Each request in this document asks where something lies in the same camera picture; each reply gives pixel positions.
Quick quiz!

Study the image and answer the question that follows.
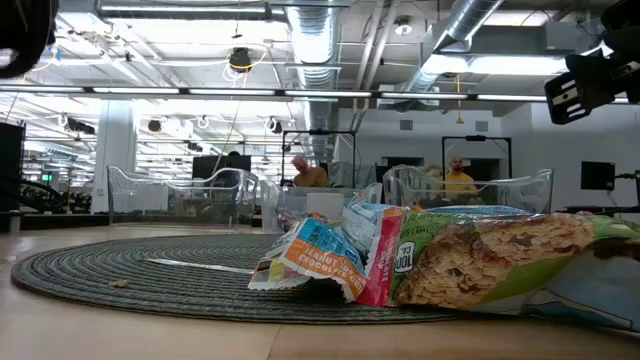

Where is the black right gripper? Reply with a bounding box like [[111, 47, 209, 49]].
[[543, 49, 640, 126]]

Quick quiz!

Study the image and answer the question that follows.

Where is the green red granola bar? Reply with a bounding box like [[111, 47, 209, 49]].
[[356, 210, 640, 335]]

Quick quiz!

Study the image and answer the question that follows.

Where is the blue brown granola bar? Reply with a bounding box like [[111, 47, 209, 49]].
[[248, 217, 370, 305]]

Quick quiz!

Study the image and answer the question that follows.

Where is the black monitor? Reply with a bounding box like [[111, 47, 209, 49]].
[[191, 154, 253, 181], [580, 160, 617, 192]]

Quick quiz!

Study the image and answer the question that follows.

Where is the large clear plastic bin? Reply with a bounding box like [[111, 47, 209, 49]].
[[106, 165, 260, 226], [382, 163, 555, 216]]

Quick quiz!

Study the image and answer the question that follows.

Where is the person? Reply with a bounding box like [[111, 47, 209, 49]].
[[291, 154, 330, 189], [441, 155, 479, 197]]

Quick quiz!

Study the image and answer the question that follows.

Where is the small clear plastic bin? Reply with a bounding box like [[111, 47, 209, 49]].
[[258, 178, 385, 235]]

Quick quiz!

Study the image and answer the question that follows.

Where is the white paper strip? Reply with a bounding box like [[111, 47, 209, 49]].
[[143, 257, 257, 275]]

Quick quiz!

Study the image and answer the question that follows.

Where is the white pillar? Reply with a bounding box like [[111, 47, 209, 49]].
[[91, 99, 139, 215]]

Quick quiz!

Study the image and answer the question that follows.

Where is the round grey woven mat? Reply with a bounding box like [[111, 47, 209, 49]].
[[10, 233, 481, 324]]

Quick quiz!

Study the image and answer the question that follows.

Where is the black cabinet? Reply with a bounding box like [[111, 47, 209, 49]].
[[0, 122, 26, 214]]

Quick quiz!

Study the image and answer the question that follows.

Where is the black station frame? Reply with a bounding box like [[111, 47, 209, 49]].
[[441, 134, 513, 181], [281, 128, 358, 189]]

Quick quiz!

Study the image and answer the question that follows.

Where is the silver ventilation duct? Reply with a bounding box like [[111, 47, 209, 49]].
[[404, 0, 506, 94], [284, 0, 346, 161]]

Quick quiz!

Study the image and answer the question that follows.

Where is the black overhead camera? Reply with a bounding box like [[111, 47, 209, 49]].
[[228, 46, 254, 74]]

